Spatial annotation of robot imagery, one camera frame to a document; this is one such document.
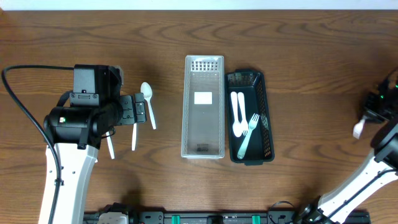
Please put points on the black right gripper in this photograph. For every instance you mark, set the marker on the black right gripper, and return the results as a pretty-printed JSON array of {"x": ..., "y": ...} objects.
[{"x": 370, "y": 106}]

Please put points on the pale green plastic fork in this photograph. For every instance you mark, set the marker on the pale green plastic fork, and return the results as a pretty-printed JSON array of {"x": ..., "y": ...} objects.
[{"x": 251, "y": 126}]

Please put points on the clear plastic basket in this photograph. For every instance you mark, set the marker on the clear plastic basket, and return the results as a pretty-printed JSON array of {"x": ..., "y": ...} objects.
[{"x": 203, "y": 107}]

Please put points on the white plastic utensil under arm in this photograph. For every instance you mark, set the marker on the white plastic utensil under arm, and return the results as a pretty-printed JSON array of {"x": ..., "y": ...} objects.
[{"x": 110, "y": 145}]

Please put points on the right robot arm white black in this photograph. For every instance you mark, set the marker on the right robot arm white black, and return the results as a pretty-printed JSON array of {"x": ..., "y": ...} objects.
[{"x": 379, "y": 167}]

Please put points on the white plastic spoon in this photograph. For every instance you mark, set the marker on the white plastic spoon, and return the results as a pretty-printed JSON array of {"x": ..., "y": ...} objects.
[
  {"x": 236, "y": 124},
  {"x": 146, "y": 90}
]

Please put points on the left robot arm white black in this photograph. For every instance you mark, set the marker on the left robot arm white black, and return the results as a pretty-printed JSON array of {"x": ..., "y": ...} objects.
[{"x": 76, "y": 127}]

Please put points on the dark green plastic basket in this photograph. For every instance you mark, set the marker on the dark green plastic basket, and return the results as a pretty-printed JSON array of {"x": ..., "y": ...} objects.
[{"x": 250, "y": 87}]

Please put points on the white plastic utensil handle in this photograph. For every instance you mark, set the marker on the white plastic utensil handle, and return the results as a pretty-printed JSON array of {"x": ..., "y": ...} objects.
[{"x": 134, "y": 137}]

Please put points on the white plastic fork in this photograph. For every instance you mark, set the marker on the white plastic fork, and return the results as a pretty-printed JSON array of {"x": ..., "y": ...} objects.
[
  {"x": 244, "y": 123},
  {"x": 358, "y": 127}
]

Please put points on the black rail with equipment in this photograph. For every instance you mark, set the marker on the black rail with equipment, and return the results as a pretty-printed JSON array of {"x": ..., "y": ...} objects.
[{"x": 119, "y": 213}]

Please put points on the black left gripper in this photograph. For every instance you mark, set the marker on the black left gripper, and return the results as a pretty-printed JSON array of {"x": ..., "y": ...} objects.
[{"x": 128, "y": 117}]

